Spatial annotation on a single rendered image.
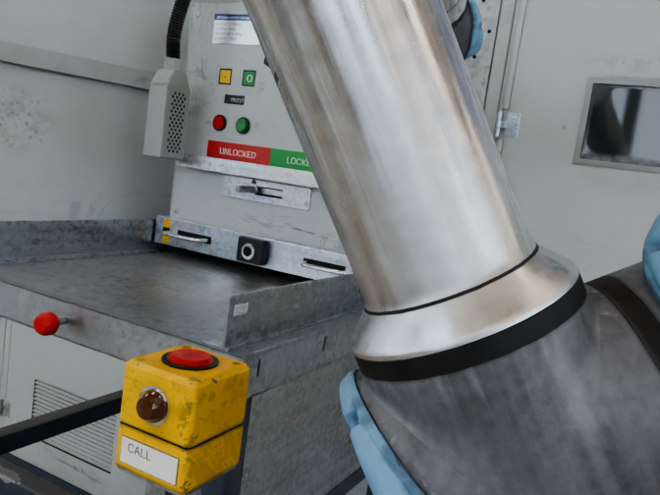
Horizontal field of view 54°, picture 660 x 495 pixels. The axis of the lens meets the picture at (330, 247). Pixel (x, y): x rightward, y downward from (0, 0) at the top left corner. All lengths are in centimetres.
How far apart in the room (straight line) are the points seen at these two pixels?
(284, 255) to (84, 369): 90
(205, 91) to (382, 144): 110
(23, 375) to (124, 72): 105
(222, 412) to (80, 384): 147
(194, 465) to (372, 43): 37
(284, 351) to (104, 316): 25
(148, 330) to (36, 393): 134
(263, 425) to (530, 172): 71
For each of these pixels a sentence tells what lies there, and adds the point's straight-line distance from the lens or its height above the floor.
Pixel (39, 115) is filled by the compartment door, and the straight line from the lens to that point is 154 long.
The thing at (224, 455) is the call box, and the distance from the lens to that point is 61.
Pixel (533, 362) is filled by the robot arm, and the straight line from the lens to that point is 37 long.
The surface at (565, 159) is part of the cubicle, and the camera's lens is 131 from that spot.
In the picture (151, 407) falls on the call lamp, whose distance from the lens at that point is 57.
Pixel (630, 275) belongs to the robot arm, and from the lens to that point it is 45.
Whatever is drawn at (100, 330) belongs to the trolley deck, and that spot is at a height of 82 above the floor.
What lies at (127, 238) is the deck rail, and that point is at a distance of 144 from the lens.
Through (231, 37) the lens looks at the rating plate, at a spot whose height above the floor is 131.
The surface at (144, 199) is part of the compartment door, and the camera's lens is 165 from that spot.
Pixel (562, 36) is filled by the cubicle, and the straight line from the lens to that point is 135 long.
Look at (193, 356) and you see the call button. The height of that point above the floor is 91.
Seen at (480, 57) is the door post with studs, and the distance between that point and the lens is 140.
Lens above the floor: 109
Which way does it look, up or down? 7 degrees down
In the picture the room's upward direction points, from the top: 8 degrees clockwise
